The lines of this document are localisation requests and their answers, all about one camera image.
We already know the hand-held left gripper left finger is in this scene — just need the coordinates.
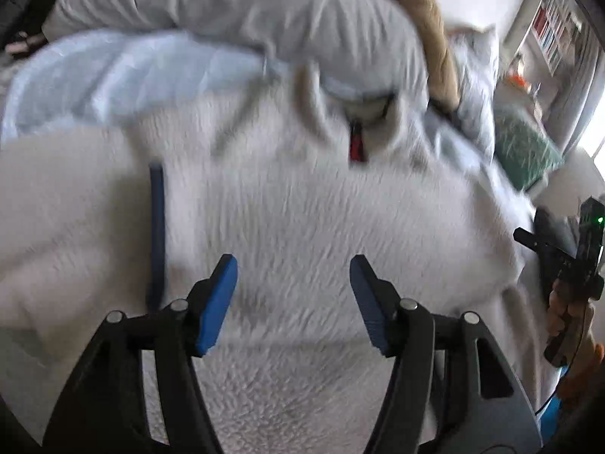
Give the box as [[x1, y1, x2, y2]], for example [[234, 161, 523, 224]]
[[42, 253, 239, 454]]

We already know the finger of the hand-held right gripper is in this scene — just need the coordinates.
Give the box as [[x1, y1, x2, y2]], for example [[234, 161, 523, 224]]
[[513, 227, 580, 266]]

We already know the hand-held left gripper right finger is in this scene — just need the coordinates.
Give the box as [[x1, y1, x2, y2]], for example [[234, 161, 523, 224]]
[[349, 254, 544, 454]]

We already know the white fleece jacket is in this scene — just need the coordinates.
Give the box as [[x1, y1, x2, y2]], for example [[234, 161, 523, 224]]
[[0, 90, 563, 454]]

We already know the person's right hand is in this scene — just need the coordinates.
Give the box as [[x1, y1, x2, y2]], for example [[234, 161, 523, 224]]
[[547, 278, 605, 398]]

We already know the green pillow with branch print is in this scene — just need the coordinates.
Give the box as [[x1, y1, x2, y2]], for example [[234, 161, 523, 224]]
[[494, 106, 565, 192]]

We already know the white pillow with grey print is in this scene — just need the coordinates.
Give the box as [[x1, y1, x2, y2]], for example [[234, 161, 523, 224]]
[[447, 23, 502, 157]]

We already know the blue plastic stool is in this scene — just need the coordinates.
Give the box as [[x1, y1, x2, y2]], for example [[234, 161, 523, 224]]
[[540, 397, 568, 442]]

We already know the white bookshelf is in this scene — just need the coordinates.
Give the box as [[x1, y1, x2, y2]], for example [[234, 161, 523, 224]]
[[506, 0, 601, 152]]

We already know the tan quilted blanket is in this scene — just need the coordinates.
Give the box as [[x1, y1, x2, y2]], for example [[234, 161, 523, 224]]
[[331, 0, 461, 112]]

